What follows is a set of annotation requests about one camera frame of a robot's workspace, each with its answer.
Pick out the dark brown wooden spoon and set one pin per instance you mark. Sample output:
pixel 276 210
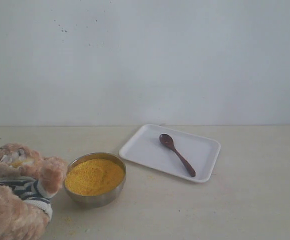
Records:
pixel 167 141

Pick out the beige teddy bear striped shirt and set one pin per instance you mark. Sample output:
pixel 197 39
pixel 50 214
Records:
pixel 28 182

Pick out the white rectangular tray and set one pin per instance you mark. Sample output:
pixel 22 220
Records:
pixel 144 148

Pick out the steel bowl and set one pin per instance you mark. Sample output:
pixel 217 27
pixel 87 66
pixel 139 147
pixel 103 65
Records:
pixel 102 199

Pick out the yellow millet grains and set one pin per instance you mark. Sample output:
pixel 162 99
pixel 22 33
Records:
pixel 94 177

